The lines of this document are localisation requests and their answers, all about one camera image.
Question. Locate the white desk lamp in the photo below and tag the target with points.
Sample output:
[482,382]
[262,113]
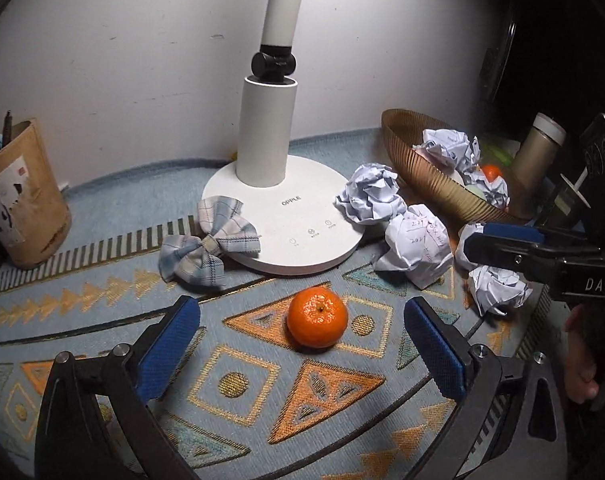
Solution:
[289,199]

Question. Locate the gold ribbed bowl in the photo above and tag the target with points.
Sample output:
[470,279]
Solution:
[402,129]

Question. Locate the cardboard cylinder pen holder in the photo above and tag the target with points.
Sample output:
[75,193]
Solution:
[34,217]

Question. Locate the orange mandarin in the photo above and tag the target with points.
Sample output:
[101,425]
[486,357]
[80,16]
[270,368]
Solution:
[491,172]
[317,318]

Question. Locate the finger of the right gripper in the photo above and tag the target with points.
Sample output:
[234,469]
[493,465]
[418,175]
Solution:
[542,255]

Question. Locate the plaid fabric bow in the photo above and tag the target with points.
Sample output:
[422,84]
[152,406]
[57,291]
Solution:
[197,260]

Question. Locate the blue patterned table mat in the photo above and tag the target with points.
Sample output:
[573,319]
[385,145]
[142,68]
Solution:
[247,401]

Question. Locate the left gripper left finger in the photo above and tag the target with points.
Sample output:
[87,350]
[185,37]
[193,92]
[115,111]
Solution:
[135,374]

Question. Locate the white paper ball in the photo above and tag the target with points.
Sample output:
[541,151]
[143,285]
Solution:
[418,245]

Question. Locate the beige thermos bottle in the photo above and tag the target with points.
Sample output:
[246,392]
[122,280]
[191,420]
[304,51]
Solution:
[531,163]

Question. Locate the person right hand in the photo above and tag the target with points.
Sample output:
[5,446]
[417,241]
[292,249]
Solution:
[579,367]

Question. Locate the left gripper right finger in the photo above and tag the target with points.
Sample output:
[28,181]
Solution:
[469,375]

